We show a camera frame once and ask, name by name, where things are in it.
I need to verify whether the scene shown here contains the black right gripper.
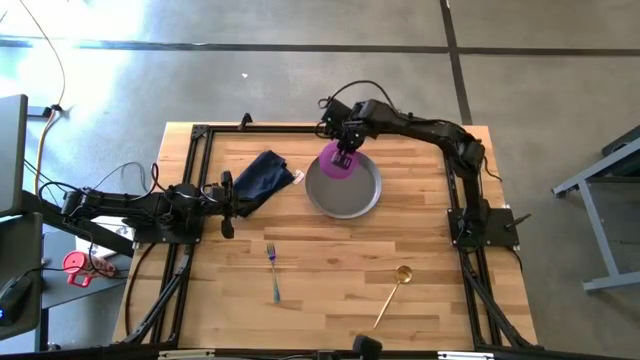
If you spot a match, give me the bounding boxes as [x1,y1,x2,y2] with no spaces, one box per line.
[332,99,379,169]

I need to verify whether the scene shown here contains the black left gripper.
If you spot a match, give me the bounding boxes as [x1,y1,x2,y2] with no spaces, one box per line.
[202,170,254,221]

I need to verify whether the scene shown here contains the purple cup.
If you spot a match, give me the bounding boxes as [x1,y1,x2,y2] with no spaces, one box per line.
[318,140,362,180]

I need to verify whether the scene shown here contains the iridescent metal fork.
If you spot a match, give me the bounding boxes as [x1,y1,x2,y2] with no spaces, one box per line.
[266,242,282,305]

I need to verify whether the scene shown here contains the gold metal spoon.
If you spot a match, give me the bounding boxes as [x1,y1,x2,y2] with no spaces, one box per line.
[372,264,414,331]

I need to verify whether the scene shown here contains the navy blue cloth napkin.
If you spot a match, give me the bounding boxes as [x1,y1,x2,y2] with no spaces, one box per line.
[232,149,306,219]

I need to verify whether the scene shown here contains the grey round metal plate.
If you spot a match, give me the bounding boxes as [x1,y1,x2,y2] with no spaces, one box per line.
[304,148,384,220]

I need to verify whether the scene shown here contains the white printed box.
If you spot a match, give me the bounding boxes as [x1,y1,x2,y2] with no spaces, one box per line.
[74,214,135,259]

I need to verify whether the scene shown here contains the pink water bottle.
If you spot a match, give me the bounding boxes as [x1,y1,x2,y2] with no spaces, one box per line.
[62,250,117,289]

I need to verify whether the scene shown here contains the black rounded object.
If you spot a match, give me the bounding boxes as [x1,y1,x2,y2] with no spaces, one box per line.
[352,334,384,360]

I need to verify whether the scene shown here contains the black desk beam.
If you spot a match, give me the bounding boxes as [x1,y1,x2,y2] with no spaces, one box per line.
[19,189,136,259]

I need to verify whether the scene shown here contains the dark grey desk top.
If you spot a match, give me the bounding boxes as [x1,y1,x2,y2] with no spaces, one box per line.
[39,227,132,351]

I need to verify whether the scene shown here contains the grey monitor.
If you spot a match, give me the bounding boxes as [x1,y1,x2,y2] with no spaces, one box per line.
[0,93,29,216]

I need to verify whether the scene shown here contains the small black device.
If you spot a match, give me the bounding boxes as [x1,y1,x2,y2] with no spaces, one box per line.
[0,274,34,326]

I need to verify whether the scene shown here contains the grey metal cart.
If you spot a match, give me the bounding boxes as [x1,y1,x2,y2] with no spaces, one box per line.
[552,124,640,294]

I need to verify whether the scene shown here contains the black aluminium table frame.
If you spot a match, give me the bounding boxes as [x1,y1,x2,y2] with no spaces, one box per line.
[112,122,539,351]

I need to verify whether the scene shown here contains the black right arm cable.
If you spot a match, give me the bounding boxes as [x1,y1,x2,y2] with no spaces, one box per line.
[317,79,399,112]

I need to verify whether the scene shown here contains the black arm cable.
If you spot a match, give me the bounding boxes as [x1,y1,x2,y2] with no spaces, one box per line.
[317,79,399,112]
[149,162,169,196]

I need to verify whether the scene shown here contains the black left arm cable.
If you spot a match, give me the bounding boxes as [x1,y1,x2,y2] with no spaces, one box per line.
[149,162,169,196]

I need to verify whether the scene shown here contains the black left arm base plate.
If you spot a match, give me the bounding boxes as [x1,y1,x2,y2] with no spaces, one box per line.
[122,199,206,246]

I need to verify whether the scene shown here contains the dark brown cable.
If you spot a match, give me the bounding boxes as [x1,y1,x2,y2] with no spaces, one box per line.
[123,242,157,337]

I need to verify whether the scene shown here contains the silver metal bracket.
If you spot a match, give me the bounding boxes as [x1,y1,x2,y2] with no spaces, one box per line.
[158,349,216,360]
[437,351,496,360]

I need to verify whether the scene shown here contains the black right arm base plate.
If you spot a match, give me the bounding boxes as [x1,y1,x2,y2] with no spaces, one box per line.
[447,207,521,249]

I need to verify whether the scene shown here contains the yellow cable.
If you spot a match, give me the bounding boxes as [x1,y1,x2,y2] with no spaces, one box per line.
[18,0,67,196]

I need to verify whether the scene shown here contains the black cable holder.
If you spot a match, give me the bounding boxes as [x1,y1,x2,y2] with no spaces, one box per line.
[27,103,66,119]

